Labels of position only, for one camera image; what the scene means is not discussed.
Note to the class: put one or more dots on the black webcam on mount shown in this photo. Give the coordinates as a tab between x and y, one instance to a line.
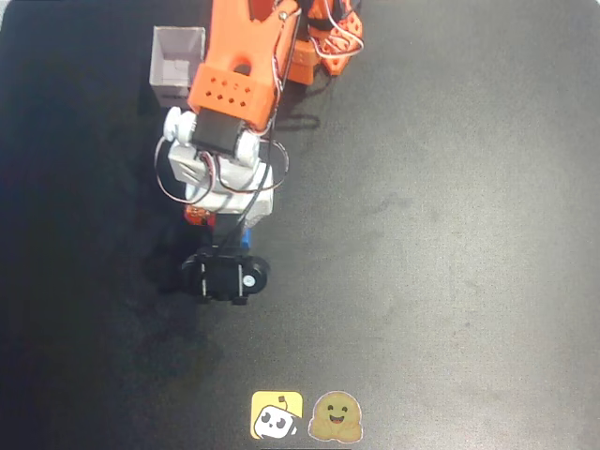
225	277

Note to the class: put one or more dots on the smiling hugging face sticker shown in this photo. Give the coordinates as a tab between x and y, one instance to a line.
335	416

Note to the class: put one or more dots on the white open cardboard box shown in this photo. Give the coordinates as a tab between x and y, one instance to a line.
173	51

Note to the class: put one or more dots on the yellow robot face sticker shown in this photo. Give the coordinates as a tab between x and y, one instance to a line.
276	415

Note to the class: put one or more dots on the black table mat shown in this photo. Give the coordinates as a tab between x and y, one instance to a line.
469	234

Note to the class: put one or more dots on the blue cube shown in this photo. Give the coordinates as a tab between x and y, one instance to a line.
247	241

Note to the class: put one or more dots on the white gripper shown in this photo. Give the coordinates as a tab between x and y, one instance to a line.
222	277

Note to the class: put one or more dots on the orange and white robot arm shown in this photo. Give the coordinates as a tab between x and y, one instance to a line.
234	42

